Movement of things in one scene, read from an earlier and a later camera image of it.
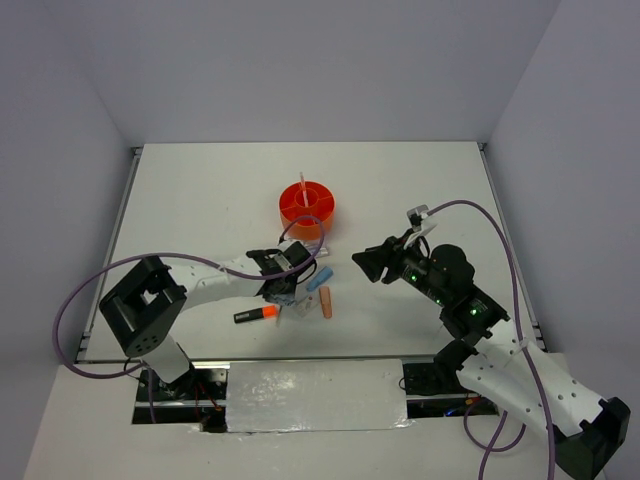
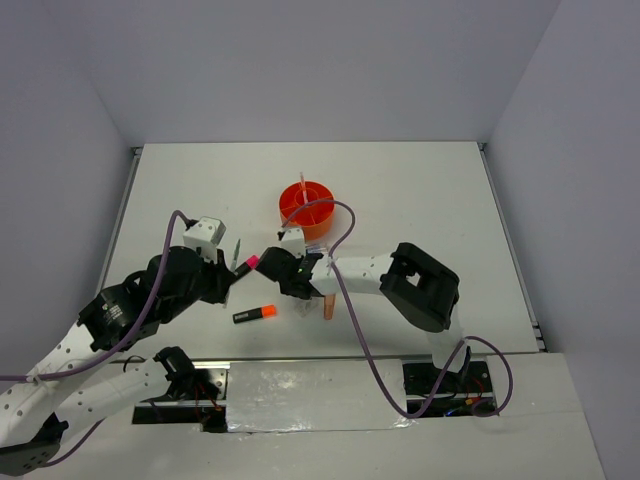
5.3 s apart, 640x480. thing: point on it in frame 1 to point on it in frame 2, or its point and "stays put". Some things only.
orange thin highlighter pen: (304, 191) stays put
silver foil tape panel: (315, 395) stays put
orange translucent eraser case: (326, 302) stays put
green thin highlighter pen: (279, 315) to (234, 270)
